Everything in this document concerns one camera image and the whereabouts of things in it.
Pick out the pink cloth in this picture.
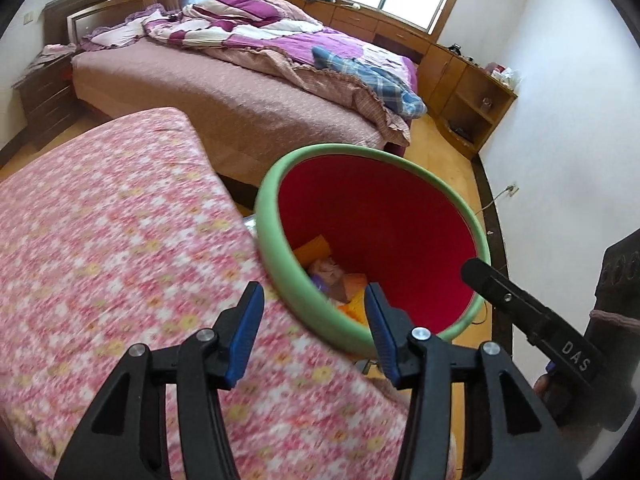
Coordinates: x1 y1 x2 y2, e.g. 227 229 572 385
27 42 76 73

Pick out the pink floral sheet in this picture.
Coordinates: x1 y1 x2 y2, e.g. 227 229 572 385
0 106 456 480

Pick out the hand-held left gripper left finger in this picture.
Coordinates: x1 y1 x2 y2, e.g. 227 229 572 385
54 281 266 480

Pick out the dark wooden nightstand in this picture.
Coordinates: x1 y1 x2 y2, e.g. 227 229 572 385
12 50 81 148

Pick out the purple frilled pillow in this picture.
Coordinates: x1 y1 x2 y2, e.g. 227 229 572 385
80 5 166 53

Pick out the red bin with green rim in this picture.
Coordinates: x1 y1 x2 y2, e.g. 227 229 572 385
254 143 492 359

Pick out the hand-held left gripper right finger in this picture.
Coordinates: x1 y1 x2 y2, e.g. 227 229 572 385
364 282 581 480

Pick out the bed with mauve bedspread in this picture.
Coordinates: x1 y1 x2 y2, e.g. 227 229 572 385
70 35 426 161

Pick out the purple patchwork quilt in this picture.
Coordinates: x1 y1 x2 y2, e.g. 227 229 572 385
142 0 426 133

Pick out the wooden low cabinet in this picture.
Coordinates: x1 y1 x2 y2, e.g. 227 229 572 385
270 0 518 161

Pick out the white cable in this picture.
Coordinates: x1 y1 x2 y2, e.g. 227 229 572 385
472 187 511 216

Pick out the blue plaid cloth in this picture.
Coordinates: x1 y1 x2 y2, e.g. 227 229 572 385
311 46 427 120

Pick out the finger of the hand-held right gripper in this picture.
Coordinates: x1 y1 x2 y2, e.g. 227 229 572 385
461 257 606 391

